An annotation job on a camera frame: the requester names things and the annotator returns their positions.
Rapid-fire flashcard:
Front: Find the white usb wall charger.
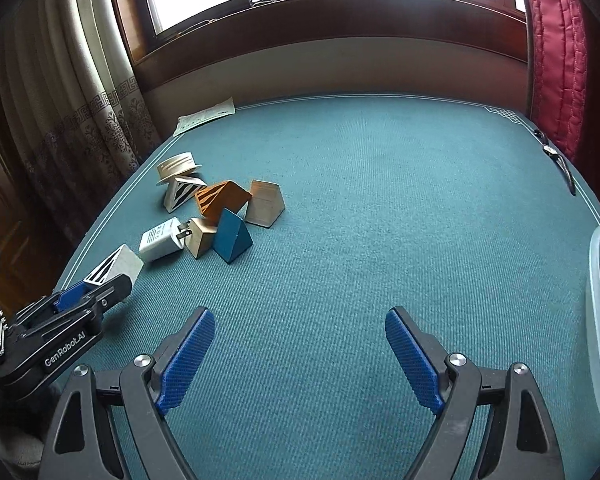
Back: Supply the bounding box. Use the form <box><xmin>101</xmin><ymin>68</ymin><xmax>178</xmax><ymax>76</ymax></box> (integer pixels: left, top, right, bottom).
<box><xmin>138</xmin><ymin>217</ymin><xmax>192</xmax><ymax>263</ymax></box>

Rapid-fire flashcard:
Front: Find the small tan wooden block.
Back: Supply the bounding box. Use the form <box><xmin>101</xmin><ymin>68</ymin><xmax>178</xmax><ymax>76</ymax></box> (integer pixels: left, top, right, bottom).
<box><xmin>184</xmin><ymin>218</ymin><xmax>216</xmax><ymax>259</ymax></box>

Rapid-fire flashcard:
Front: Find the tan wooden wedge block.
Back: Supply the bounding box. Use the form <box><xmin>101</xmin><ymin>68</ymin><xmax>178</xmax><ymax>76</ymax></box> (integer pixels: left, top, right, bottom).
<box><xmin>245</xmin><ymin>180</ymin><xmax>285</xmax><ymax>229</ymax></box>

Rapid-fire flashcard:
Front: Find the white striped wedge block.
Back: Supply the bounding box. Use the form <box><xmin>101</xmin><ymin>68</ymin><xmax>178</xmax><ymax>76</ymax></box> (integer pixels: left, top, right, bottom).
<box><xmin>163</xmin><ymin>176</ymin><xmax>207</xmax><ymax>212</ymax></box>

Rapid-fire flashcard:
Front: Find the blue wedge block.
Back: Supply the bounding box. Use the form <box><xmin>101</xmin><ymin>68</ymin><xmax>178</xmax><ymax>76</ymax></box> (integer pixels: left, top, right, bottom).
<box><xmin>212</xmin><ymin>208</ymin><xmax>252</xmax><ymax>264</ymax></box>

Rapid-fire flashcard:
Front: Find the orange striped wedge block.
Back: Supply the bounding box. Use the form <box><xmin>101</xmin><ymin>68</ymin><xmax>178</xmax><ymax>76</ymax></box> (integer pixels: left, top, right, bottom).
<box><xmin>194</xmin><ymin>180</ymin><xmax>252</xmax><ymax>224</ymax></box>

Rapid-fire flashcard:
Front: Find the beige threaded plastic cap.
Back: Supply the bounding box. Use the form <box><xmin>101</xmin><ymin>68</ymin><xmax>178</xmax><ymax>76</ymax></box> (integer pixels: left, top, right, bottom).
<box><xmin>156</xmin><ymin>152</ymin><xmax>200</xmax><ymax>185</ymax></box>

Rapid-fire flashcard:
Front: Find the patterned beige curtain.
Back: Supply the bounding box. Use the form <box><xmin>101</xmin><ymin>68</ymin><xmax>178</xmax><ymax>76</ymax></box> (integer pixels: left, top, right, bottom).
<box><xmin>0</xmin><ymin>0</ymin><xmax>161</xmax><ymax>244</ymax></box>

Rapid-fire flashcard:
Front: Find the printed paper sheet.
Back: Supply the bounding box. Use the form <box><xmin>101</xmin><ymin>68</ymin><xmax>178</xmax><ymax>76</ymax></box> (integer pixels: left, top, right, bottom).
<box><xmin>173</xmin><ymin>98</ymin><xmax>236</xmax><ymax>136</ymax></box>

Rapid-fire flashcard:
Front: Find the black metal table clip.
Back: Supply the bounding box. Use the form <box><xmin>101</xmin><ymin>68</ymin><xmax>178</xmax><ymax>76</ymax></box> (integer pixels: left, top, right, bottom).
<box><xmin>533</xmin><ymin>128</ymin><xmax>577</xmax><ymax>196</ymax></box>

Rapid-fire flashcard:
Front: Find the red quilted cushion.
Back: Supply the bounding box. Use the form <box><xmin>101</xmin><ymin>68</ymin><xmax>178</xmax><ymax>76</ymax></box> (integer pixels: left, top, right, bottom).
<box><xmin>526</xmin><ymin>0</ymin><xmax>588</xmax><ymax>159</ymax></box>

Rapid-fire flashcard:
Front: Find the dark wooden window frame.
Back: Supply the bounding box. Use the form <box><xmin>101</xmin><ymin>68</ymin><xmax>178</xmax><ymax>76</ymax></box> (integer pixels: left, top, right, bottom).
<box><xmin>112</xmin><ymin>0</ymin><xmax>530</xmax><ymax>90</ymax></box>

